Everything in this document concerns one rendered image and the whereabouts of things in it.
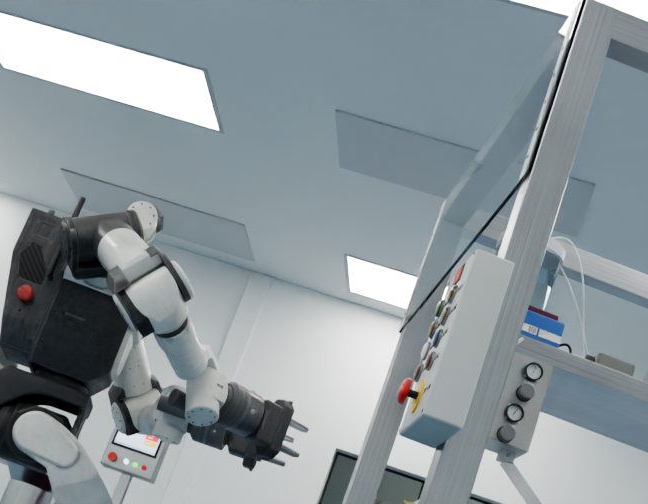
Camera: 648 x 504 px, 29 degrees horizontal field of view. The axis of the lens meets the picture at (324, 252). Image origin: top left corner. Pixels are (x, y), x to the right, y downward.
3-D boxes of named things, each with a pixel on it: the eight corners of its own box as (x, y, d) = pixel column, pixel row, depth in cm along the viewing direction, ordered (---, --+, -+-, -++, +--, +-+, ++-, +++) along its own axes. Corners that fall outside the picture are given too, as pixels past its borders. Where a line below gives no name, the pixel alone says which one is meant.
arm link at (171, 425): (202, 456, 273) (153, 438, 274) (220, 410, 276) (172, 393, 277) (197, 445, 262) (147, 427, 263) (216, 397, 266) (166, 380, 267)
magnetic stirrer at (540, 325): (470, 319, 261) (482, 281, 264) (446, 343, 281) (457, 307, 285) (559, 353, 262) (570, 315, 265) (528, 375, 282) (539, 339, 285)
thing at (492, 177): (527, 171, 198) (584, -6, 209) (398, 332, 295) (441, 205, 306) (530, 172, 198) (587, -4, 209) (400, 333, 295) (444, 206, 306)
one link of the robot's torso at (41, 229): (-36, 333, 244) (39, 175, 256) (-15, 371, 276) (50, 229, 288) (108, 387, 244) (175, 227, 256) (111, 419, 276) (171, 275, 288)
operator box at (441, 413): (421, 414, 172) (476, 247, 181) (397, 435, 188) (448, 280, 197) (462, 430, 172) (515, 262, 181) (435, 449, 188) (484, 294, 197)
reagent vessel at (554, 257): (488, 290, 268) (512, 213, 274) (470, 308, 282) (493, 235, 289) (554, 315, 268) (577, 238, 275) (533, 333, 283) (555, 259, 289)
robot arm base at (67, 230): (72, 254, 238) (60, 207, 244) (66, 292, 248) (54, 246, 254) (149, 245, 244) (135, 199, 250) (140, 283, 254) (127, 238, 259)
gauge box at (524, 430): (426, 413, 251) (456, 323, 257) (415, 422, 260) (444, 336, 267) (528, 452, 251) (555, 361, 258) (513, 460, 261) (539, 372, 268)
